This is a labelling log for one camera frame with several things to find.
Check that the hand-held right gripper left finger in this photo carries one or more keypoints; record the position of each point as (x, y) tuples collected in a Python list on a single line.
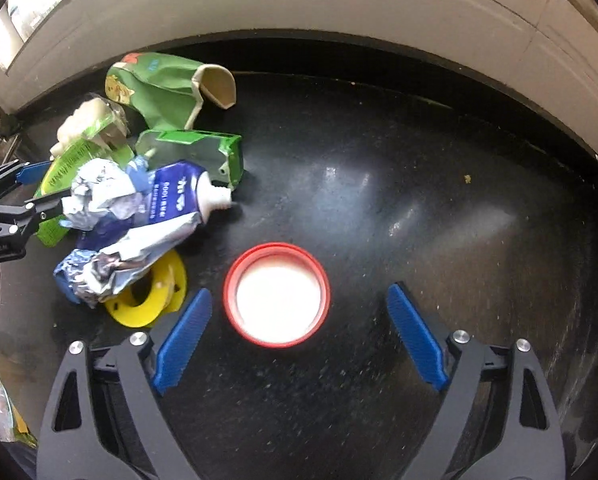
[(186, 332)]

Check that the red jar lid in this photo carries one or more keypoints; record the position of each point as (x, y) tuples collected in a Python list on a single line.
[(279, 305)]

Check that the green cardboard box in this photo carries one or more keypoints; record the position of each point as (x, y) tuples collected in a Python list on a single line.
[(194, 142)]

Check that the clear bag with white contents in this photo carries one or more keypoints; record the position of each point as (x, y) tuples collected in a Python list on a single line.
[(86, 115)]

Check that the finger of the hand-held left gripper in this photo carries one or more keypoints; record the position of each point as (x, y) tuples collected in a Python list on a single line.
[(31, 171), (36, 210)]

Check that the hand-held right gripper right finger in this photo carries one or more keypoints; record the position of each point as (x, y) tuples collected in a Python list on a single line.
[(414, 332)]

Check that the yellow tape spool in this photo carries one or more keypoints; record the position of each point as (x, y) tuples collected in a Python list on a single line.
[(171, 270)]

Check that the green plastic packet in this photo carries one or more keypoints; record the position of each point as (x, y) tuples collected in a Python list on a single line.
[(66, 167)]

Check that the silver foil wrapper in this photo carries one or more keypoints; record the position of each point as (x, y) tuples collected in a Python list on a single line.
[(99, 190)]

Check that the green torn paper bag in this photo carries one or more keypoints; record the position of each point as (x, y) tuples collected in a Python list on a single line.
[(154, 90)]

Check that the blue squeezed toothpaste tube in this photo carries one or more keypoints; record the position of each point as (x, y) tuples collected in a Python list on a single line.
[(174, 200)]

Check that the colourful plastic bag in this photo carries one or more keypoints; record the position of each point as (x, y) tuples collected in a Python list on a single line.
[(1, 410)]

